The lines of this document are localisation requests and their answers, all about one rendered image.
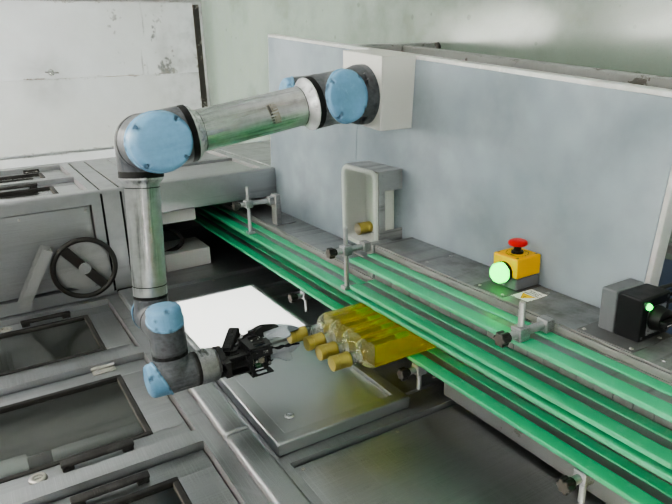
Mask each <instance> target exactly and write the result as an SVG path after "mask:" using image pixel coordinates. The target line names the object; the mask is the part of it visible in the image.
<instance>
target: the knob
mask: <svg viewBox="0 0 672 504"><path fill-rule="evenodd" d="M647 325H648V328H649V329H651V330H654V331H659V332H665V331H667V330H668V329H669V328H670V327H672V311H671V310H670V309H667V308H665V307H664V306H662V305H657V306H655V307H654V308H653V309H652V310H651V311H650V313H649V316H648V319H647Z"/></svg>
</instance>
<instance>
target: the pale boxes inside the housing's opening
mask: <svg viewBox="0 0 672 504"><path fill-rule="evenodd" d="M195 219H196V215H195V208H190V209H183V210H177V211H171V212H164V213H162V221H163V225H164V224H170V223H176V222H182V221H189V220H195ZM179 242H180V239H178V240H173V241H167V242H164V249H165V251H166V250H169V249H171V248H173V247H175V246H176V245H178V244H179ZM210 263H211V255H210V247H209V246H208V245H206V244H205V243H203V242H202V241H200V240H199V239H198V238H196V237H189V238H184V244H183V246H182V247H181V248H179V249H178V250H175V251H166V252H165V264H166V271H167V272H171V271H175V270H180V269H185V268H190V267H195V266H200V265H205V264H210Z"/></svg>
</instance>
